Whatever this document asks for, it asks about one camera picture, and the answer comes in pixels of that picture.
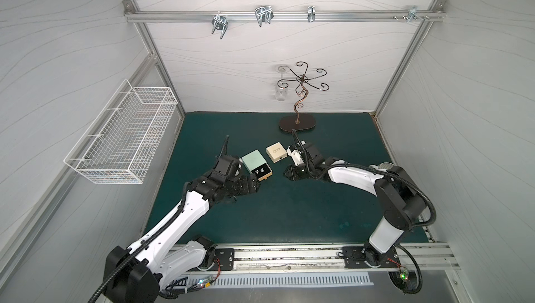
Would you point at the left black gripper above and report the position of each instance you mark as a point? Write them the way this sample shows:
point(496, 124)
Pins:
point(247, 184)

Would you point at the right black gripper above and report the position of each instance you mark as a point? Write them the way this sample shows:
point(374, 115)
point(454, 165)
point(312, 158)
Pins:
point(299, 169)

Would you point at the small cream jewelry box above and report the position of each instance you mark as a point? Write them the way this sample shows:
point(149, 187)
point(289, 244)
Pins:
point(276, 152)

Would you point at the mint green jewelry box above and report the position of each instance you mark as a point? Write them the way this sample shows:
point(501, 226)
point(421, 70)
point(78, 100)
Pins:
point(253, 161)

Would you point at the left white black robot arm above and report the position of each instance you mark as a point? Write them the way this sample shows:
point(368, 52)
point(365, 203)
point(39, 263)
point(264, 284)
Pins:
point(140, 273)

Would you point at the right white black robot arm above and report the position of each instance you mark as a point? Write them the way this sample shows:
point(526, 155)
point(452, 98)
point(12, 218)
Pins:
point(405, 206)

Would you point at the bronze swirl jewelry stand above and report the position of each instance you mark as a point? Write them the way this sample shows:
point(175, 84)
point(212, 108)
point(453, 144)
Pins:
point(300, 121)

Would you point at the grey ribbed ceramic cup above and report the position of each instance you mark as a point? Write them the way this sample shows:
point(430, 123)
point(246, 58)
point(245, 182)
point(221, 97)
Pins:
point(386, 166)

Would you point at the metal hook clamp centre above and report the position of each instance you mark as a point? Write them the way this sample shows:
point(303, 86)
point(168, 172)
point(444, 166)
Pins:
point(264, 14)

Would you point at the metal hook clamp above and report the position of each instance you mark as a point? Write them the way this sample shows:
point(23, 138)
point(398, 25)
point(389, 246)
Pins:
point(264, 14)
point(219, 23)

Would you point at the metal hook clamp left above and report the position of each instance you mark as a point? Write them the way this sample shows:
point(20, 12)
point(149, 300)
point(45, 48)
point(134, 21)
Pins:
point(219, 23)

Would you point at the metal clamp right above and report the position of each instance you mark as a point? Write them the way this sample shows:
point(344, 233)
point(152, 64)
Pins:
point(412, 17)

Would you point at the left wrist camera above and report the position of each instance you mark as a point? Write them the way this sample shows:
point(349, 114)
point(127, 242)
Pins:
point(228, 166)

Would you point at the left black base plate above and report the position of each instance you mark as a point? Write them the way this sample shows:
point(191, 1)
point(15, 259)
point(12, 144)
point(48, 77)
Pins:
point(217, 259)

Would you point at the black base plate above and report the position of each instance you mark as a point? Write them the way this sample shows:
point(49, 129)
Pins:
point(217, 259)
point(357, 257)

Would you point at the clear glass on wall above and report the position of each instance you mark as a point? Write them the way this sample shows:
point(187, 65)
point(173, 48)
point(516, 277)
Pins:
point(281, 90)

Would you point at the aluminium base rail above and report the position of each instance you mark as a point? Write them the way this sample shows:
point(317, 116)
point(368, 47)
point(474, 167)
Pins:
point(316, 257)

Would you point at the white slotted cable duct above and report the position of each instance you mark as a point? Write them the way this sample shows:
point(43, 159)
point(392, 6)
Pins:
point(292, 280)

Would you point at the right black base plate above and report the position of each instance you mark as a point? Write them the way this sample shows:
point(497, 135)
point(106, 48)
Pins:
point(357, 257)

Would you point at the white wire basket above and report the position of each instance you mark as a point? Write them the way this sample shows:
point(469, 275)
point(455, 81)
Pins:
point(120, 144)

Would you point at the aluminium overhead rail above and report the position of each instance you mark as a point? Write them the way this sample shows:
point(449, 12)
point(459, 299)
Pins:
point(279, 16)

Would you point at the metal ring clamp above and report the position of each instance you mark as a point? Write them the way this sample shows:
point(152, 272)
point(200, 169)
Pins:
point(311, 14)

